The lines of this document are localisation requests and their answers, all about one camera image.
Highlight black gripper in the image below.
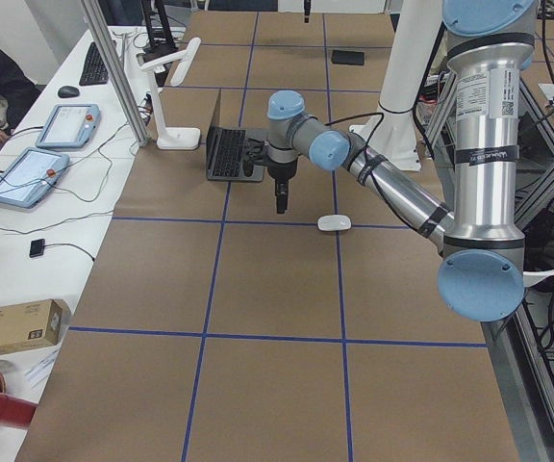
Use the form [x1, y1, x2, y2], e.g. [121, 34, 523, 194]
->
[242, 138, 298, 214]

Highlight grey laptop computer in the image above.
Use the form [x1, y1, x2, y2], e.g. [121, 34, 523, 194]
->
[206, 91, 266, 183]

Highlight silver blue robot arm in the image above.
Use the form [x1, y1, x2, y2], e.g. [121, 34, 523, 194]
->
[263, 1, 538, 321]

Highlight white desk lamp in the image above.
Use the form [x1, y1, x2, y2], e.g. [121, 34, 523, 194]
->
[140, 38, 203, 150]

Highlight black computer mouse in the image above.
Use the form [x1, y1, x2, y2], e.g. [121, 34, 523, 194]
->
[58, 86, 80, 99]

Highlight cardboard lamp box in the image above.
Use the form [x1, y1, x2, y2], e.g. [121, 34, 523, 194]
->
[0, 299, 70, 355]

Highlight black computer keyboard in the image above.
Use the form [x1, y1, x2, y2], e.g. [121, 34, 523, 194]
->
[79, 42, 109, 87]

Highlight upper blue teach pendant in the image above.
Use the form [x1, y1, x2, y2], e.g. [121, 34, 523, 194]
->
[36, 104, 101, 150]

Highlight blue teach pendant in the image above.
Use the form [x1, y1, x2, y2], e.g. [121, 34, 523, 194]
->
[0, 147, 70, 209]
[36, 104, 101, 150]

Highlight lower blue teach pendant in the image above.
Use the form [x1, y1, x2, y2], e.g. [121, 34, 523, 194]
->
[0, 147, 70, 209]

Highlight small black square device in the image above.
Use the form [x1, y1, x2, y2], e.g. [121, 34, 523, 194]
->
[29, 239, 46, 258]

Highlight white plastic chair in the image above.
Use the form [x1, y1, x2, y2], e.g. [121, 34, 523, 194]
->
[523, 269, 554, 288]

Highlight red cylinder bottle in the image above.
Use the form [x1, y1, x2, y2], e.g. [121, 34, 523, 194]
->
[0, 392, 38, 429]

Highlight white wireless mouse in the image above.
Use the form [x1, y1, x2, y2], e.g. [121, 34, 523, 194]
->
[317, 214, 352, 232]

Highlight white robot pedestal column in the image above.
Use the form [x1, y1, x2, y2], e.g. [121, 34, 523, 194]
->
[349, 0, 442, 171]

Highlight aluminium frame post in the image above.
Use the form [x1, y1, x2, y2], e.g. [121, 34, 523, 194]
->
[80, 0, 149, 147]

